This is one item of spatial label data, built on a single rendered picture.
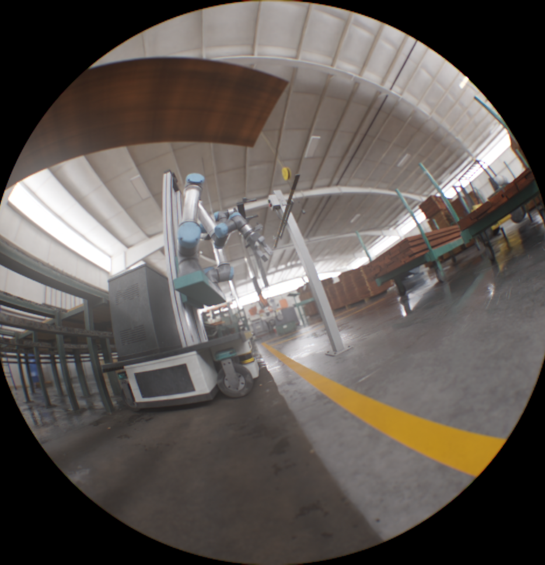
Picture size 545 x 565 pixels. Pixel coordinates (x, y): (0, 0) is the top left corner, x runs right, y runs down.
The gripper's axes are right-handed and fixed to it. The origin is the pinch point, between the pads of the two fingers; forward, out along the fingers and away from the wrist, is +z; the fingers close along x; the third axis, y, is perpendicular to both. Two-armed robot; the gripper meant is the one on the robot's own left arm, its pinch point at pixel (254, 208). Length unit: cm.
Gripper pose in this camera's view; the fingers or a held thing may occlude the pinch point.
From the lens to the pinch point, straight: 145.8
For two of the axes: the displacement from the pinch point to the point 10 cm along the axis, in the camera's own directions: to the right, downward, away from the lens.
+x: 0.6, 7.2, 6.9
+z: 9.4, -2.7, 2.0
